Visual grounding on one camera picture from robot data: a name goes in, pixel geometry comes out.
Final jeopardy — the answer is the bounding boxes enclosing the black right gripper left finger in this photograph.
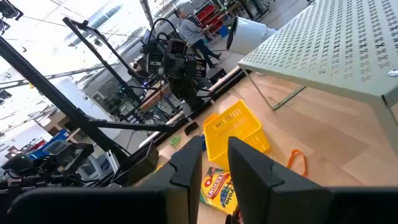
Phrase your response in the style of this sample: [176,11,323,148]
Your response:
[139,135,203,224]

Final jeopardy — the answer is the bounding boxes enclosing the black plastic basket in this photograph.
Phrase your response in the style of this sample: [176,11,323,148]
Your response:
[111,140,160,187]

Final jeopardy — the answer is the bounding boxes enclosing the yellow plastic basket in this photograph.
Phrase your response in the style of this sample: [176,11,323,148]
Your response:
[203,99,271,171]

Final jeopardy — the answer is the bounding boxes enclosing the red storage shelves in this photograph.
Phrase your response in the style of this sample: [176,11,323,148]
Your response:
[194,3,225,35]

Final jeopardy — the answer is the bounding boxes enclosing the person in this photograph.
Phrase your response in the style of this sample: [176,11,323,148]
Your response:
[174,8,223,69]

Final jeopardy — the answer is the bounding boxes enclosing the blue bin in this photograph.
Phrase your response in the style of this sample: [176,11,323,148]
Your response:
[218,24,230,39]

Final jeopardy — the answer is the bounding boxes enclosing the orange rubber band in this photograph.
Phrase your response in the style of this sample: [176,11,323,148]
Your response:
[286,149,308,178]

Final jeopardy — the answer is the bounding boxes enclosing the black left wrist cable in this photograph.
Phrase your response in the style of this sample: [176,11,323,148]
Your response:
[148,17,182,44]

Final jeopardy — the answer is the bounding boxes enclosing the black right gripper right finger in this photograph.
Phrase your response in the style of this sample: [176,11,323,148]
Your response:
[228,136,333,224]

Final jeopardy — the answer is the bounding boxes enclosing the blue crate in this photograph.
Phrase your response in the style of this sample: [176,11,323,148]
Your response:
[29,129,71,160]

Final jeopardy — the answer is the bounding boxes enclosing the yellow Crayola crayon box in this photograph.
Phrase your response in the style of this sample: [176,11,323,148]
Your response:
[199,167,239,215]

